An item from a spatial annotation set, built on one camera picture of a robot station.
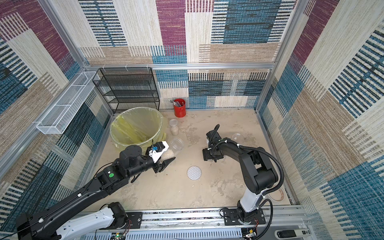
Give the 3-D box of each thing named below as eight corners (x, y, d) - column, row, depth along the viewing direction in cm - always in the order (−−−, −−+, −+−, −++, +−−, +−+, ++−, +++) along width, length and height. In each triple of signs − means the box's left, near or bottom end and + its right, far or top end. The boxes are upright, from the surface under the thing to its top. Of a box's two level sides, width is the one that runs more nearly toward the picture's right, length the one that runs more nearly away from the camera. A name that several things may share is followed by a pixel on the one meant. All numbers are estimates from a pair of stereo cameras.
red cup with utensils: (177, 121, 116) (175, 104, 103) (171, 115, 120) (168, 98, 107) (186, 116, 120) (185, 99, 106) (180, 110, 124) (178, 93, 110)
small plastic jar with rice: (171, 135, 108) (168, 125, 98) (171, 129, 111) (169, 118, 102) (178, 135, 107) (176, 125, 98) (178, 129, 111) (177, 118, 102)
